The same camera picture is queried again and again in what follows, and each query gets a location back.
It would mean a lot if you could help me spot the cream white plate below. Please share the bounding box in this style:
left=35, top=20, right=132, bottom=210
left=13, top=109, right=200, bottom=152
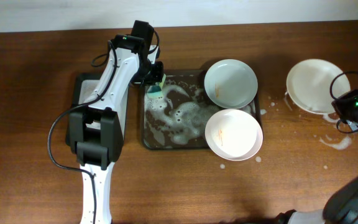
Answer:
left=286, top=59, right=351, bottom=114

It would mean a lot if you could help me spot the small black soapy tray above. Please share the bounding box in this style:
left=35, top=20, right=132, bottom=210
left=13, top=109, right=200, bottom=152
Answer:
left=65, top=73, right=131, bottom=149

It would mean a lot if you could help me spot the large black soapy tray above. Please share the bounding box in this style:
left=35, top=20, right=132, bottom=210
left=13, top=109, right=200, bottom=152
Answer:
left=140, top=69, right=263, bottom=151

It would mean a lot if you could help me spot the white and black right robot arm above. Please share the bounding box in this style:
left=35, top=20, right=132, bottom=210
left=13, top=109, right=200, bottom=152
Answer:
left=273, top=90, right=358, bottom=224

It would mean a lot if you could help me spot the pale pink plate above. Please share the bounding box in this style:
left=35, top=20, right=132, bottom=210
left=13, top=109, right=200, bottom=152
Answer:
left=204, top=109, right=264, bottom=161

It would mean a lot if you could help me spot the green and yellow sponge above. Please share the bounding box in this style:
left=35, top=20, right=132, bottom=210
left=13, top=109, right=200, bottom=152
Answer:
left=146, top=74, right=166, bottom=98

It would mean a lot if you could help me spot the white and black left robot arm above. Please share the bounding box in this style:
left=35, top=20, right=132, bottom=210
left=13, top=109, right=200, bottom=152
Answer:
left=67, top=32, right=165, bottom=223

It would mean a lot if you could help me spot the pale grey plate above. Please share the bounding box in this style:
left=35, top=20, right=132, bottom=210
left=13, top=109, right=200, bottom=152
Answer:
left=204, top=59, right=258, bottom=109

